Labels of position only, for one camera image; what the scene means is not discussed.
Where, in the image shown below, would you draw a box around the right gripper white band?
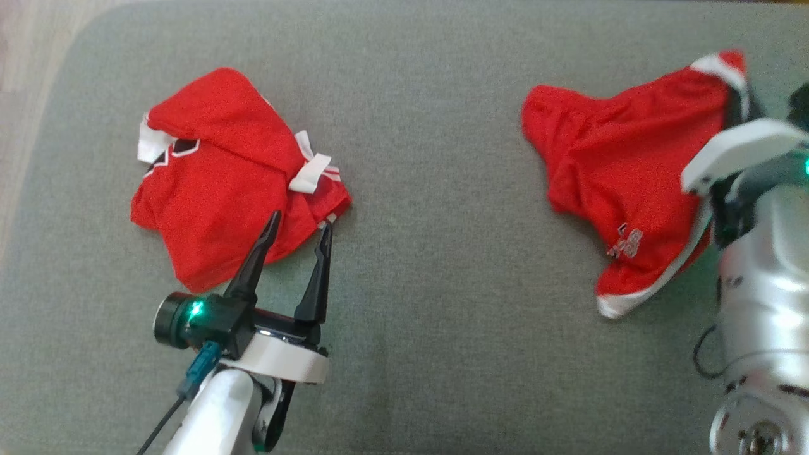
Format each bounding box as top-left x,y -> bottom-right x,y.
681,79 -> 809,247

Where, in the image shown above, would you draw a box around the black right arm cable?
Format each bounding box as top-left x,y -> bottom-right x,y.
693,325 -> 727,380

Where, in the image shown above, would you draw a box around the red shorts with white trim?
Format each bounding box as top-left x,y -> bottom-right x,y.
521,49 -> 753,320

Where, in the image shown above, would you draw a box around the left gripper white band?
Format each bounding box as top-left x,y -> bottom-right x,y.
218,210 -> 334,385

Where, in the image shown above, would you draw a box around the red jersey with white trim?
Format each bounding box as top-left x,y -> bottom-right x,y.
130,67 -> 352,293

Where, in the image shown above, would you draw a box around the wide grey sofa seat cushion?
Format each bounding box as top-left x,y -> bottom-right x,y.
0,0 -> 809,455

